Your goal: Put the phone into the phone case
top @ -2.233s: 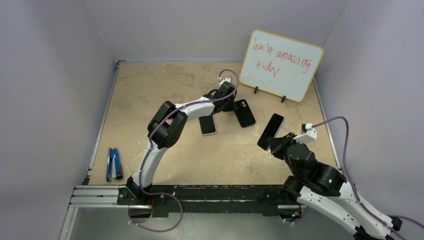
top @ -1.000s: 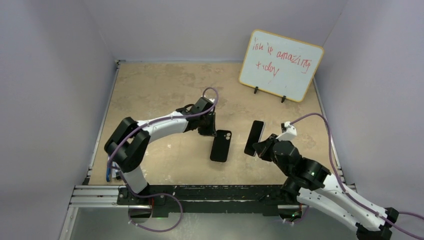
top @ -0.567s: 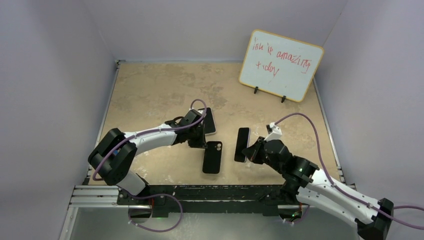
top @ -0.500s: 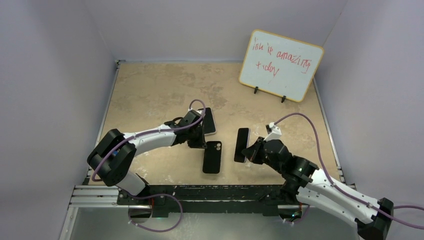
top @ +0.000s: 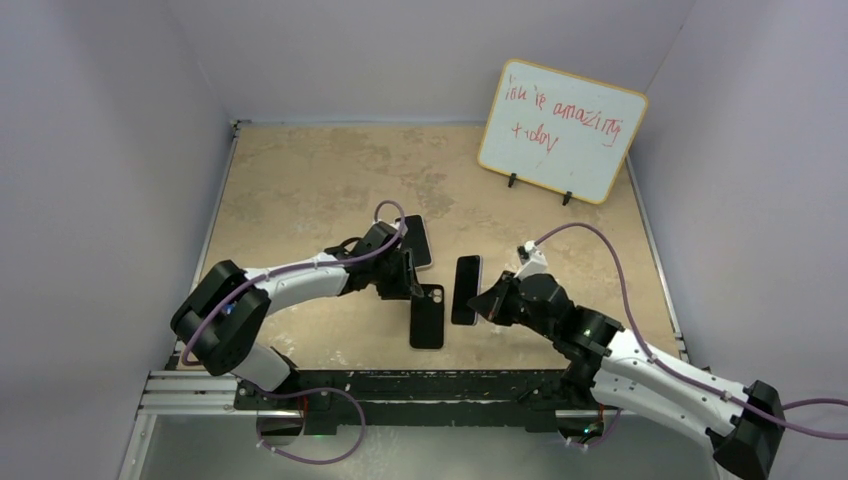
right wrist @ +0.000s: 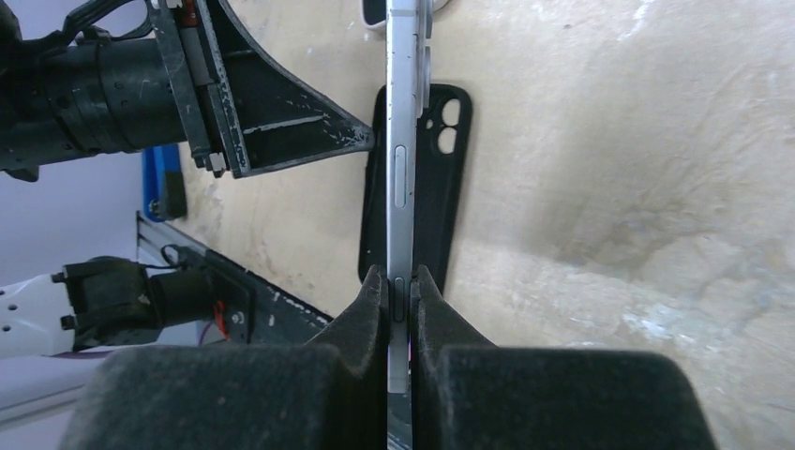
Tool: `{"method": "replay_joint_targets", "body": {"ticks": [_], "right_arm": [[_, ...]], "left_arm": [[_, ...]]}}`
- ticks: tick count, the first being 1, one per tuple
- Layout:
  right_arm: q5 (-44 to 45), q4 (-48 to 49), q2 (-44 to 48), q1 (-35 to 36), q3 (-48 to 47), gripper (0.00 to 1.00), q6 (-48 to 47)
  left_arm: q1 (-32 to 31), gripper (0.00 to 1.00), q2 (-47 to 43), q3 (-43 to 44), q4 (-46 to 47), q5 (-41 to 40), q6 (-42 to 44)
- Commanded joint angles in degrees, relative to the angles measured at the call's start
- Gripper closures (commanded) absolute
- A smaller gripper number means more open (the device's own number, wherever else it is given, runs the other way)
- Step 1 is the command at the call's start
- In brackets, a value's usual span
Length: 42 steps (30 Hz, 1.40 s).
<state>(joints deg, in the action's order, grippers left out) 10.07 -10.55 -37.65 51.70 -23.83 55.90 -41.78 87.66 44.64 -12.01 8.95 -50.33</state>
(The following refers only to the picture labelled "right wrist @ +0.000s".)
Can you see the black phone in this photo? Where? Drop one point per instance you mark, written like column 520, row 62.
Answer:
column 408, row 29

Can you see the blue object at table edge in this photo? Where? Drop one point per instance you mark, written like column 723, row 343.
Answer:
column 163, row 186

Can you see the pale pink phone case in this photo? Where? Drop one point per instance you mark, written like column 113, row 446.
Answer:
column 374, row 13

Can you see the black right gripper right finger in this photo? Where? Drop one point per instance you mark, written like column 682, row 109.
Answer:
column 468, row 393

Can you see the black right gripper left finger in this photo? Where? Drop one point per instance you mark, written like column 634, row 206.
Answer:
column 327, row 393

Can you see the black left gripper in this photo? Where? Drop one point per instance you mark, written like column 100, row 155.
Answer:
column 192, row 73

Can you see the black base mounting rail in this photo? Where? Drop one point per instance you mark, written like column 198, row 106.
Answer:
column 256, row 311

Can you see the black phone case with camera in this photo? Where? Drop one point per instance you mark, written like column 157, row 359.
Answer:
column 443, row 136

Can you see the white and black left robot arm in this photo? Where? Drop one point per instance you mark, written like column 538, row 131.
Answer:
column 105, row 301

